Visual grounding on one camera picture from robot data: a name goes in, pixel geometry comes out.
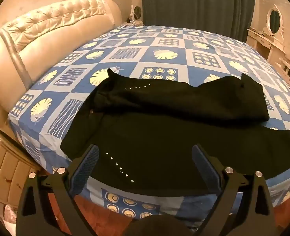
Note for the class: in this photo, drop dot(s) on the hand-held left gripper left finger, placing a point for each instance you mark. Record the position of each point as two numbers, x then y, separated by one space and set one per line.
86 167

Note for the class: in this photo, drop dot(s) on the dark teal curtain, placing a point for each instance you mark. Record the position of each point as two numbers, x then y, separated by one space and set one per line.
196 5

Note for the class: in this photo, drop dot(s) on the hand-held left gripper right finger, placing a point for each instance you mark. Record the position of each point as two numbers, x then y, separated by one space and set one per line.
205 167

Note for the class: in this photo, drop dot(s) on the cream vanity dresser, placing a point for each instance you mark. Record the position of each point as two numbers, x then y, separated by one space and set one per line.
263 44

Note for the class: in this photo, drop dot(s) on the black pants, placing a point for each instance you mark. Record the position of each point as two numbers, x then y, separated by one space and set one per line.
147 132

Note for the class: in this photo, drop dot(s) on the cream nightstand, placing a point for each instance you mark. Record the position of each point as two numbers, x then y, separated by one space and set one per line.
7 172

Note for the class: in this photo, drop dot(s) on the blue patterned bed sheet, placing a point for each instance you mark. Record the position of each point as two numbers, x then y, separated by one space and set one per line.
159 54

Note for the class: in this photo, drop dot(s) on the cream tufted headboard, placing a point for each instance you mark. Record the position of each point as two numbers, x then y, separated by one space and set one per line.
37 36

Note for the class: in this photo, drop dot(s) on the oval vanity mirror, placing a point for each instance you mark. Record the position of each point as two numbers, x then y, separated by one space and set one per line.
274 21

